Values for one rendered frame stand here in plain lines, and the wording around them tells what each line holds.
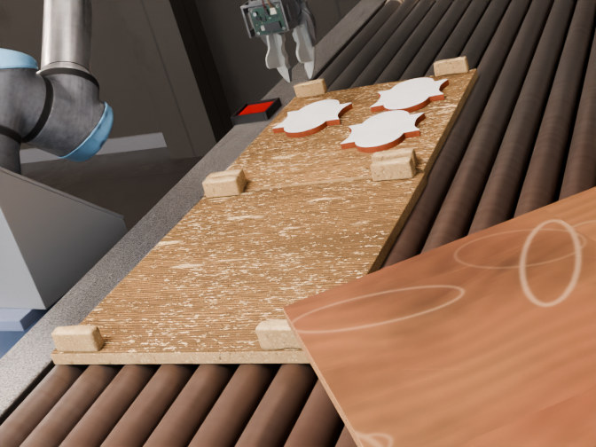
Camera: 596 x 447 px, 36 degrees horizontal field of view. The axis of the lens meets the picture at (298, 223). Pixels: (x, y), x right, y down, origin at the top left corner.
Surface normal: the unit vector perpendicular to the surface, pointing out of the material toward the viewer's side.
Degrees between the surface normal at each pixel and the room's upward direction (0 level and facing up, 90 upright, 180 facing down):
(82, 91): 69
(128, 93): 90
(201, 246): 0
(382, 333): 0
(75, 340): 90
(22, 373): 0
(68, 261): 90
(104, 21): 90
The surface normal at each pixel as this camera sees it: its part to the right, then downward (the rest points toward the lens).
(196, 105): -0.40, 0.47
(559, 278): -0.27, -0.88
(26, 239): 0.85, -0.02
